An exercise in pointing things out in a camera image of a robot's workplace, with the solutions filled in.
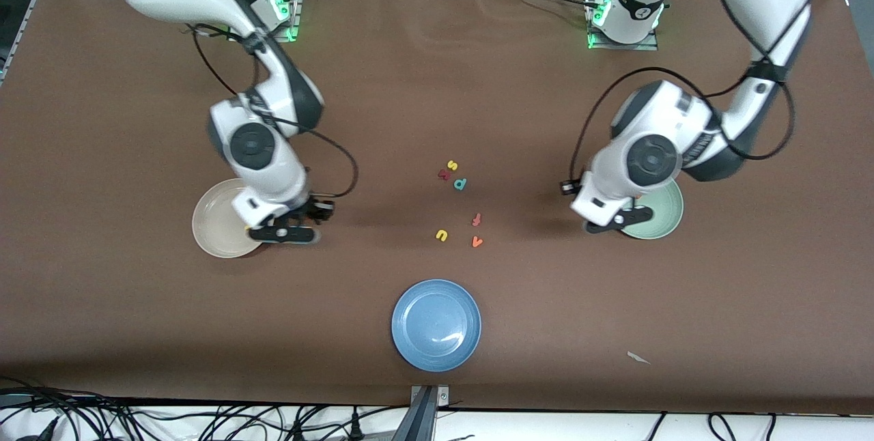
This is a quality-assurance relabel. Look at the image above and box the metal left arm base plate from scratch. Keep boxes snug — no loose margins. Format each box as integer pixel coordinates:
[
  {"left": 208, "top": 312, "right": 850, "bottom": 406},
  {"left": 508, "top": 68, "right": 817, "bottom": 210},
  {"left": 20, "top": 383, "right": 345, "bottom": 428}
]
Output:
[{"left": 587, "top": 28, "right": 660, "bottom": 51}]

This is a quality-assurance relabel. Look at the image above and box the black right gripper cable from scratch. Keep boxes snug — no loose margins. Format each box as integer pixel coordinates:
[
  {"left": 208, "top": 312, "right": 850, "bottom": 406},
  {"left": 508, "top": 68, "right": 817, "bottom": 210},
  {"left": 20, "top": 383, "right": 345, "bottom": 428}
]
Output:
[{"left": 294, "top": 120, "right": 360, "bottom": 200}]

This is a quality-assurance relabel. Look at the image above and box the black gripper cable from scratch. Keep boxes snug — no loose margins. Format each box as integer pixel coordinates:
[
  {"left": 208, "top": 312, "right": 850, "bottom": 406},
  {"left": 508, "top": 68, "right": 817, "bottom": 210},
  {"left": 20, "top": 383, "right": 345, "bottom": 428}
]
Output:
[
  {"left": 569, "top": 67, "right": 726, "bottom": 186},
  {"left": 294, "top": 120, "right": 360, "bottom": 200}
]

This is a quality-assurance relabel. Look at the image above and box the beige plate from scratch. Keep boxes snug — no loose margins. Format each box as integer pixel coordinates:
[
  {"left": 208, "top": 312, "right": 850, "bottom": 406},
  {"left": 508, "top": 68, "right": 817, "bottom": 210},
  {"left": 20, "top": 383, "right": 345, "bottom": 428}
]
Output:
[{"left": 192, "top": 178, "right": 267, "bottom": 259}]

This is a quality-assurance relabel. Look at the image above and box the brown table cover sheet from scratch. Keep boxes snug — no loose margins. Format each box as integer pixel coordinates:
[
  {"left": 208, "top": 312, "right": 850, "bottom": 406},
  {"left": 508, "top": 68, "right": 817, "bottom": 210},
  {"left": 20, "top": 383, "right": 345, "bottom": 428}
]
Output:
[{"left": 0, "top": 0, "right": 874, "bottom": 414}]

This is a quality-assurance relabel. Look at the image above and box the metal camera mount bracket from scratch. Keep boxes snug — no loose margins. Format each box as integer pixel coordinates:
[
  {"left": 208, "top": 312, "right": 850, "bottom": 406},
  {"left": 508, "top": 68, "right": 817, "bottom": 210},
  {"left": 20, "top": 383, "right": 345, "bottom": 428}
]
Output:
[{"left": 393, "top": 385, "right": 451, "bottom": 441}]

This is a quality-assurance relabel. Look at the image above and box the aluminium frame rail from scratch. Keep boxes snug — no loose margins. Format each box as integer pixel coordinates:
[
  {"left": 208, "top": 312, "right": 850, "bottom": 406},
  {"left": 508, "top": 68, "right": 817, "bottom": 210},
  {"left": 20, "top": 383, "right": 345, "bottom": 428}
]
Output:
[{"left": 0, "top": 0, "right": 69, "bottom": 83}]

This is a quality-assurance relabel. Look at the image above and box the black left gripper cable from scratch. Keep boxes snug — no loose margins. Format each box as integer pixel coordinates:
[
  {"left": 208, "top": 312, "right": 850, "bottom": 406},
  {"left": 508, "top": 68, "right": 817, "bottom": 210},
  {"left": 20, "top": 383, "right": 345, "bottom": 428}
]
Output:
[{"left": 569, "top": 67, "right": 726, "bottom": 186}]

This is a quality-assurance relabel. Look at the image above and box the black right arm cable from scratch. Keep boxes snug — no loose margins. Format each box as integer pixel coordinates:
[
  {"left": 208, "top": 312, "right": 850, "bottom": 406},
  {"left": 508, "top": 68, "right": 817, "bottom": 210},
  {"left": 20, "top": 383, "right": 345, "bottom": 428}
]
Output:
[{"left": 192, "top": 20, "right": 262, "bottom": 98}]

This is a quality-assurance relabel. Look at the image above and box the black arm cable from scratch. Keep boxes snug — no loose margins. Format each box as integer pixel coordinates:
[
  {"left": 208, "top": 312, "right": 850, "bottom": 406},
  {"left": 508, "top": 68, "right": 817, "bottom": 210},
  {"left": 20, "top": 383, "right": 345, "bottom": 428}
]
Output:
[
  {"left": 192, "top": 20, "right": 262, "bottom": 98},
  {"left": 717, "top": 0, "right": 797, "bottom": 161}
]

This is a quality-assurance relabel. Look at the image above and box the blue plate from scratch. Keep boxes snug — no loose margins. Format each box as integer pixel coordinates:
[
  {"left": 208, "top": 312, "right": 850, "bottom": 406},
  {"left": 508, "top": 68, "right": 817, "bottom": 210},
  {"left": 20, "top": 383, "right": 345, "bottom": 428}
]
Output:
[{"left": 391, "top": 279, "right": 482, "bottom": 373}]

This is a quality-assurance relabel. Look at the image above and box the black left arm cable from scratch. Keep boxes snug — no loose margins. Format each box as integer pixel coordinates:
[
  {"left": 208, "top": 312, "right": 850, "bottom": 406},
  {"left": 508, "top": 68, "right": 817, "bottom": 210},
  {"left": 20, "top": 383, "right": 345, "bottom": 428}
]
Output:
[{"left": 717, "top": 0, "right": 797, "bottom": 161}]

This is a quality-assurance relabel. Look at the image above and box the green plate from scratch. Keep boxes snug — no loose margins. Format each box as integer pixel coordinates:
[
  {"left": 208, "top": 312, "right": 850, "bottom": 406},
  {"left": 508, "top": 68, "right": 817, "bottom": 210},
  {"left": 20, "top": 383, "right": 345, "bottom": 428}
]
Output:
[{"left": 620, "top": 178, "right": 684, "bottom": 240}]

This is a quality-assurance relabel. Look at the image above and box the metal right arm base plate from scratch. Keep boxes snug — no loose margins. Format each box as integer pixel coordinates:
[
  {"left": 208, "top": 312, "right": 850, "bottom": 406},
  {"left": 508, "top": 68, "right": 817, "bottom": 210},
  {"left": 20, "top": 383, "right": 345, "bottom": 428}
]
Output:
[{"left": 270, "top": 0, "right": 302, "bottom": 42}]

